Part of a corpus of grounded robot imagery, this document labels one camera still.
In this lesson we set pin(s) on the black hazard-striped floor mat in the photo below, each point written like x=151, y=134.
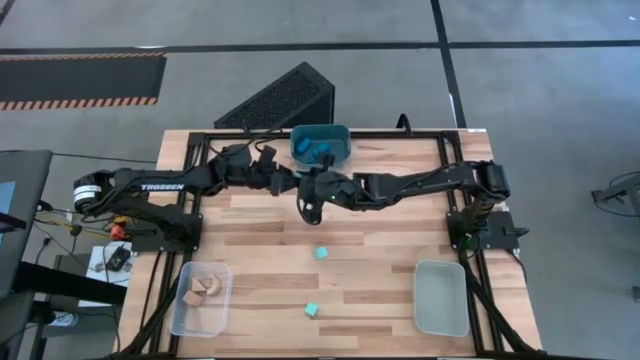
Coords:
x=75, y=77

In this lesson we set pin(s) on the pale wood cube block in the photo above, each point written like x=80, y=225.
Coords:
x=192, y=298

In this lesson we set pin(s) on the grey plastic bin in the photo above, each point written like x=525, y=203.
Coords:
x=441, y=297

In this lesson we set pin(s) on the natural wood arch block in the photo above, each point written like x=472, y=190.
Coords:
x=215, y=284

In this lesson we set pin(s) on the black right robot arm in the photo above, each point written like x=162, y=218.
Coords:
x=425, y=182

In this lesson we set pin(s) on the dark grey desk panel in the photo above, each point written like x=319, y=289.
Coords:
x=27, y=210

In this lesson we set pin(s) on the clear plastic bin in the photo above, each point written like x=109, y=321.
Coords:
x=200, y=315

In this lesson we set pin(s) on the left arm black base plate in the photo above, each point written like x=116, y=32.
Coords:
x=160, y=244

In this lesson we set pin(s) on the black desk beam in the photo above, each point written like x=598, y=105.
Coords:
x=70, y=285

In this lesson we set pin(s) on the black perforated computer tower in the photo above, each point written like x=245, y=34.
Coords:
x=280, y=100

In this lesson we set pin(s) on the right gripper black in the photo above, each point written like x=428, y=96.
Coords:
x=330, y=190

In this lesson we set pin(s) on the teal plastic bin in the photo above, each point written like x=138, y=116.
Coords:
x=337, y=137

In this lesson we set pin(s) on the dark grey floor stand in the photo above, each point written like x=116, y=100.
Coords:
x=617, y=191

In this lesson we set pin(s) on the small black electronic device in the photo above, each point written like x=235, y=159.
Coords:
x=119, y=258

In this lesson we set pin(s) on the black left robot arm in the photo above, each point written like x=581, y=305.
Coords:
x=160, y=187

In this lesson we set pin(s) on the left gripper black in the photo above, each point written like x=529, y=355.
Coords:
x=245, y=175

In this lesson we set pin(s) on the orange connector plug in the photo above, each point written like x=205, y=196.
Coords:
x=118, y=231

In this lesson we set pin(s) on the white paper sheet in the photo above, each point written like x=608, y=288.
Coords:
x=97, y=270

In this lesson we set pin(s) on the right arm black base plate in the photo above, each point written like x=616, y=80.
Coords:
x=500, y=230

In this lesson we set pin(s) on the teal cube block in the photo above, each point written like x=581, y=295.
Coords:
x=311, y=309
x=321, y=252

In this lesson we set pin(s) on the black aluminium table frame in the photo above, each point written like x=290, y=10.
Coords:
x=380, y=135

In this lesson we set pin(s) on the blue rectangular block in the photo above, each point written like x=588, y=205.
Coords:
x=302, y=145
x=320, y=148

